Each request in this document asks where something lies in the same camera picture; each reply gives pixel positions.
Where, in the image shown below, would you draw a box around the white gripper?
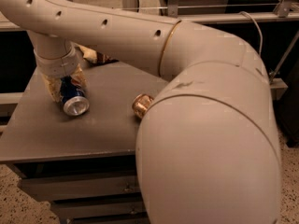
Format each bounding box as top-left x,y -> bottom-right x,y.
34,46 -> 87,103

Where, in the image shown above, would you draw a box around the blue pepsi can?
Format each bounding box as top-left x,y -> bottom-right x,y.
60,77 -> 90,117

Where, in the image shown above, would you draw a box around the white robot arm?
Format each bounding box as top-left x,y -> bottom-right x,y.
1,0 -> 281,224

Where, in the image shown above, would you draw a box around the gold soda can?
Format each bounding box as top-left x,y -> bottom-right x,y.
132,94 -> 153,119

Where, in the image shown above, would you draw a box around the brown chip bag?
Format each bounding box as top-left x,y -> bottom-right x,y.
78,45 -> 117,65

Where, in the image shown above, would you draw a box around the grey drawer cabinet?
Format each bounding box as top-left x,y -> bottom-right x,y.
0,59 -> 171,224

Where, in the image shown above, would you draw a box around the top grey drawer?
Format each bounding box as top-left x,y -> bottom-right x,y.
20,171 -> 140,201

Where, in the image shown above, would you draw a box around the grey drawer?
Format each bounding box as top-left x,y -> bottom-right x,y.
20,171 -> 140,201
71,213 -> 150,224
51,201 -> 145,219

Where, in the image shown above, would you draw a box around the middle grey drawer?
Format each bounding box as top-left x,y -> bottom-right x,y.
51,201 -> 145,219

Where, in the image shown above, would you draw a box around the bottom grey drawer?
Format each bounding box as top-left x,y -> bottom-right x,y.
71,213 -> 150,224

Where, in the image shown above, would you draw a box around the white cable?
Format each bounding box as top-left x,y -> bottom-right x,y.
238,10 -> 263,57

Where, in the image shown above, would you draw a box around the metal railing frame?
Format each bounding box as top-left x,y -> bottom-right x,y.
0,0 -> 299,33

